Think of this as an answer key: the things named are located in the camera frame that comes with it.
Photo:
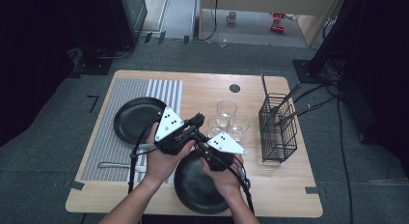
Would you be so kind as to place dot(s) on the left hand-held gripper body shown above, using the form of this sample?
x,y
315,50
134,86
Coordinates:
x,y
169,127

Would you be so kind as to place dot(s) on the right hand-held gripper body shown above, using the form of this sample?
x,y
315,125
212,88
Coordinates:
x,y
225,145

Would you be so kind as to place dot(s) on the clear drinking glass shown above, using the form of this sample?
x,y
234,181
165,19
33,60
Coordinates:
x,y
240,127
214,129
226,108

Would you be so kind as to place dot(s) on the black plate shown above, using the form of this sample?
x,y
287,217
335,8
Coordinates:
x,y
135,119
193,193

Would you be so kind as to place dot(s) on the silver knife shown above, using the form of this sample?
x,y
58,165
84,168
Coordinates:
x,y
112,165

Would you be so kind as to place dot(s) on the person's right hand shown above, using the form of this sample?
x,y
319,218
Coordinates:
x,y
225,183

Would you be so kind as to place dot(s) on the person's left hand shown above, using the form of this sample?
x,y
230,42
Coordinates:
x,y
162,167

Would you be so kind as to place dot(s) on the black round table grommet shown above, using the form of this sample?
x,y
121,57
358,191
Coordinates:
x,y
234,88

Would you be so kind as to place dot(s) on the grey striped placemat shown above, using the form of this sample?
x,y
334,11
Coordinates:
x,y
106,134

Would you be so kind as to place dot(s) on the black tape strip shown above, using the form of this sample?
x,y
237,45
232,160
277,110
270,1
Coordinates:
x,y
312,190
162,37
186,40
77,185

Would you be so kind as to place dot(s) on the clear round glass object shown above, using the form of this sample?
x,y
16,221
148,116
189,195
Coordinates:
x,y
223,42

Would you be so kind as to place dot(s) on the black stand base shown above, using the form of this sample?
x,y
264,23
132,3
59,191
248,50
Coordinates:
x,y
93,65
305,71

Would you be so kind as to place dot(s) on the beige mug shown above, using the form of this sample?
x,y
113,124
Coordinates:
x,y
231,17

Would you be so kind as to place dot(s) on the dark metal cabinet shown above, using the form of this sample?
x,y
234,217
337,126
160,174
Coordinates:
x,y
135,11

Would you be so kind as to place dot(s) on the red object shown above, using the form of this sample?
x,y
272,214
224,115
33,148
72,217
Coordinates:
x,y
277,16
277,28

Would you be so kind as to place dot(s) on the beige wooden cabinet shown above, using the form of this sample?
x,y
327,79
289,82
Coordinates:
x,y
257,0

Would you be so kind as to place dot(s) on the small white object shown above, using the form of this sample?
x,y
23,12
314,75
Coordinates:
x,y
291,16

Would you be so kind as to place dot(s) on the black curtain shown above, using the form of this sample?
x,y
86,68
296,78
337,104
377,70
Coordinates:
x,y
379,72
32,56

